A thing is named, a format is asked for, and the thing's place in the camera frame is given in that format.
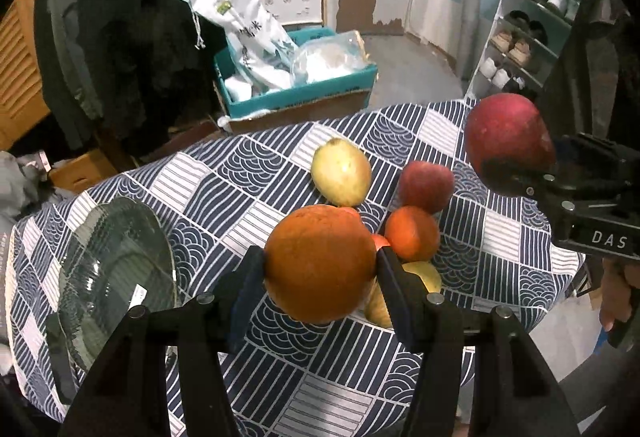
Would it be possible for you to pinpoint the yellow pear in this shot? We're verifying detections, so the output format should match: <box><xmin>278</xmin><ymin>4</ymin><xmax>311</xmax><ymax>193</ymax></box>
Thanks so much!
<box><xmin>364</xmin><ymin>261</ymin><xmax>442</xmax><ymax>329</ymax></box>
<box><xmin>310</xmin><ymin>138</ymin><xmax>372</xmax><ymax>208</ymax></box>

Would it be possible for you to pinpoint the large orange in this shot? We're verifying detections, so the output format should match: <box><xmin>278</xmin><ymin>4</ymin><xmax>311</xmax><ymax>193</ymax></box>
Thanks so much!
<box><xmin>264</xmin><ymin>204</ymin><xmax>376</xmax><ymax>324</ymax></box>

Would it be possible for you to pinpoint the small tangerine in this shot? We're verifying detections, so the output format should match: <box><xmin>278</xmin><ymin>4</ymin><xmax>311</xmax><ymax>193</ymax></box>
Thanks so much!
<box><xmin>371</xmin><ymin>233</ymin><xmax>390</xmax><ymax>251</ymax></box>

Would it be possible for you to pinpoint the red apple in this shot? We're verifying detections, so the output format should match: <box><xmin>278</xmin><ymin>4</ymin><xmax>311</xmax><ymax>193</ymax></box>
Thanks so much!
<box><xmin>398</xmin><ymin>161</ymin><xmax>454</xmax><ymax>214</ymax></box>
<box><xmin>464</xmin><ymin>93</ymin><xmax>555</xmax><ymax>182</ymax></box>

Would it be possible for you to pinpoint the right hand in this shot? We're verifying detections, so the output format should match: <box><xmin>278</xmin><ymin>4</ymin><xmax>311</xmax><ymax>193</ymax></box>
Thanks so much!
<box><xmin>600</xmin><ymin>258</ymin><xmax>639</xmax><ymax>332</ymax></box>

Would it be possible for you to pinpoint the blue patterned tablecloth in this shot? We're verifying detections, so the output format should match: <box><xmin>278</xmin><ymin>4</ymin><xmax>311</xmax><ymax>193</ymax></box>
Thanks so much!
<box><xmin>6</xmin><ymin>100</ymin><xmax>584</xmax><ymax>436</ymax></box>

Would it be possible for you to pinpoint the green glass plate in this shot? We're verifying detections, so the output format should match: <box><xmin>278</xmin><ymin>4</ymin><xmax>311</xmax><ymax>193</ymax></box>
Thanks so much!
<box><xmin>46</xmin><ymin>197</ymin><xmax>179</xmax><ymax>405</ymax></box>

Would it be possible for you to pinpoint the metal shoe rack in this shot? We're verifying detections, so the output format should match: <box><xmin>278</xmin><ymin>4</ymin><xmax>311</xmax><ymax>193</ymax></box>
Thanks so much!
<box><xmin>465</xmin><ymin>0</ymin><xmax>582</xmax><ymax>100</ymax></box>

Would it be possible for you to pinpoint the wooden drawer base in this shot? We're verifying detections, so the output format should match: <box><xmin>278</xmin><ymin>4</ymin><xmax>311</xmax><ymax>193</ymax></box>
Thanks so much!
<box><xmin>49</xmin><ymin>149</ymin><xmax>117</xmax><ymax>194</ymax></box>

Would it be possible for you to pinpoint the teal plastic crate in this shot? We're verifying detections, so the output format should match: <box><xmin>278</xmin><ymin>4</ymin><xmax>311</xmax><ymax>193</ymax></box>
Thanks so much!
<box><xmin>214</xmin><ymin>27</ymin><xmax>378</xmax><ymax>120</ymax></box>

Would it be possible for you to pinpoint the white printed rice bag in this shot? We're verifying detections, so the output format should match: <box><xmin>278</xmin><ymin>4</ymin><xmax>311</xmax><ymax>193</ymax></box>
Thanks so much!
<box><xmin>180</xmin><ymin>0</ymin><xmax>297</xmax><ymax>92</ymax></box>

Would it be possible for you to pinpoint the clear plastic bag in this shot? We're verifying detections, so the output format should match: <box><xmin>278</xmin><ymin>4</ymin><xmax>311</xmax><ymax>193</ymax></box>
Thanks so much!
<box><xmin>291</xmin><ymin>30</ymin><xmax>372</xmax><ymax>85</ymax></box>

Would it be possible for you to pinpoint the pile of clothes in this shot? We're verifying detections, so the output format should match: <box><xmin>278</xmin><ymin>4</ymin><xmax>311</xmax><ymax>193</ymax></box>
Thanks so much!
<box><xmin>0</xmin><ymin>150</ymin><xmax>74</xmax><ymax>239</ymax></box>

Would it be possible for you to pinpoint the black hanging coat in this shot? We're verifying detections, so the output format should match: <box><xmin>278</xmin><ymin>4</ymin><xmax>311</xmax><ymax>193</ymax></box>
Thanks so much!
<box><xmin>35</xmin><ymin>0</ymin><xmax>224</xmax><ymax>157</ymax></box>

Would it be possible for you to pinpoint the wooden louvered wardrobe door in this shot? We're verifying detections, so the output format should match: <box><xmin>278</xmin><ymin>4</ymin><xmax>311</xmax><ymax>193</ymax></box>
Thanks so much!
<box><xmin>0</xmin><ymin>0</ymin><xmax>50</xmax><ymax>150</ymax></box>

